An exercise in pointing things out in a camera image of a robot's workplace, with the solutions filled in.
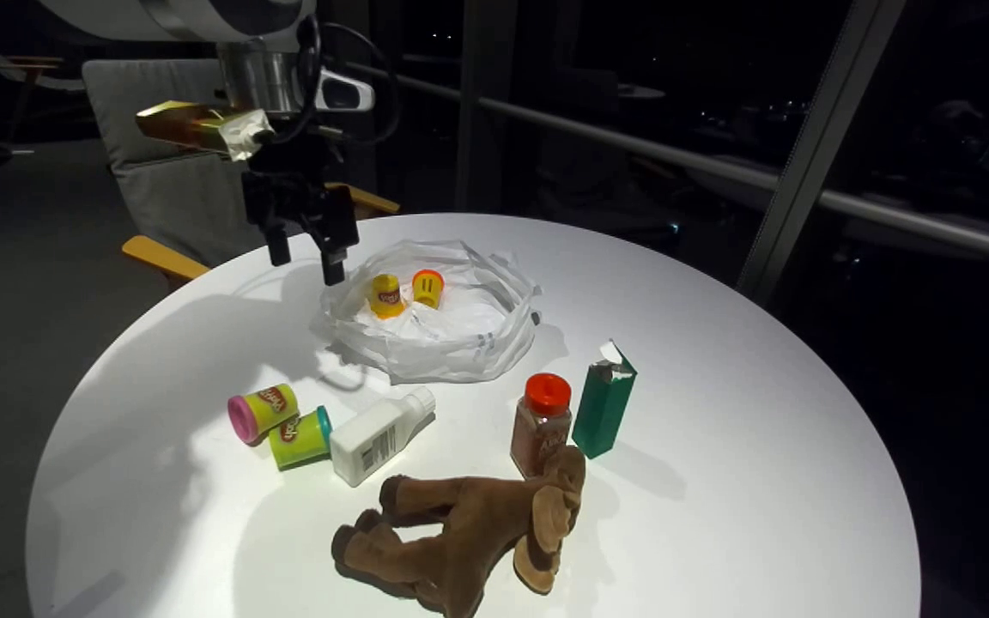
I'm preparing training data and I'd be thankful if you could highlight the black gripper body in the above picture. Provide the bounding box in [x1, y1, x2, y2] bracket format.
[243, 132, 358, 246]

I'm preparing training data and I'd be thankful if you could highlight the orange toy cup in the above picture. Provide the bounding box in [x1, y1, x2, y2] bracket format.
[413, 268, 448, 307]

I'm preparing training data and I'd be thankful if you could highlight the purple toy cup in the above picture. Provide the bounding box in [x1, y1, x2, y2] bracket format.
[228, 384, 299, 447]

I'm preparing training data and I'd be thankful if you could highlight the white toy milk carton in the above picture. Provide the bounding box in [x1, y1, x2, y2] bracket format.
[329, 387, 437, 487]

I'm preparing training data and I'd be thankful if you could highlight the red-lid spice jar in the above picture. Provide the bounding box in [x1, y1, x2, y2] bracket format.
[511, 370, 570, 472]

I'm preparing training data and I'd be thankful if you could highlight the green toy carton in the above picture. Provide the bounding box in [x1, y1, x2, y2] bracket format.
[575, 340, 639, 455]

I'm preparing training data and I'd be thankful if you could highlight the brown plush toy dog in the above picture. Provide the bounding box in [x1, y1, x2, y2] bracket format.
[329, 447, 588, 618]

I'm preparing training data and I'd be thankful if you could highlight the yellow toy cup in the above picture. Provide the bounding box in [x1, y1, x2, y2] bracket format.
[367, 273, 404, 319]

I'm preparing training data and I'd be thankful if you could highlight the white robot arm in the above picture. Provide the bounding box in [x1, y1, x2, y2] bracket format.
[38, 0, 379, 286]

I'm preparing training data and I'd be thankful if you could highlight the clear plastic bag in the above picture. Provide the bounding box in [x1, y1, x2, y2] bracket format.
[313, 240, 540, 384]

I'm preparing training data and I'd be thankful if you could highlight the grey chair with wooden arms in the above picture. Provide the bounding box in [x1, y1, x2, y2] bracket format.
[81, 59, 398, 257]

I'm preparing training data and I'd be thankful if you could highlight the metal window railing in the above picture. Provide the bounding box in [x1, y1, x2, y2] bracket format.
[347, 0, 989, 298]

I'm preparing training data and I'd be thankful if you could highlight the wrist camera with yellow tape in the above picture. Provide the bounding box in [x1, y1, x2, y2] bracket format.
[139, 100, 274, 160]

